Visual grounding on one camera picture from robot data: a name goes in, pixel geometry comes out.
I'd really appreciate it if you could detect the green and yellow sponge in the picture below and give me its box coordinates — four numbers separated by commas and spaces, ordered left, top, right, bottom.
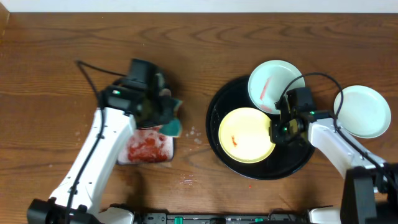
159, 98, 182, 138

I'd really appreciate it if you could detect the yellow plate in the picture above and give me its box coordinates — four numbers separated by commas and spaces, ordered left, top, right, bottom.
218, 108, 275, 164

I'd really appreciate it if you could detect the mint green plate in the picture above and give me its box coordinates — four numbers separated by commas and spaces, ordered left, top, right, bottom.
333, 85, 391, 139
248, 60, 301, 114

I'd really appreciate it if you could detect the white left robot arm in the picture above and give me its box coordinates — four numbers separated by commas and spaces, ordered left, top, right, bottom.
27, 85, 182, 223

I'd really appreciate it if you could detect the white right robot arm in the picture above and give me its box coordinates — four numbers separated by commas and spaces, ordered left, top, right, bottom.
269, 111, 397, 223

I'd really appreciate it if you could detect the round black serving tray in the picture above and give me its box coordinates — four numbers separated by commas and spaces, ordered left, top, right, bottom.
206, 75, 315, 180

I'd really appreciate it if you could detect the black rectangular soapy water tray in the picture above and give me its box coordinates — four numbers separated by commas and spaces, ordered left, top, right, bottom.
117, 127, 174, 165

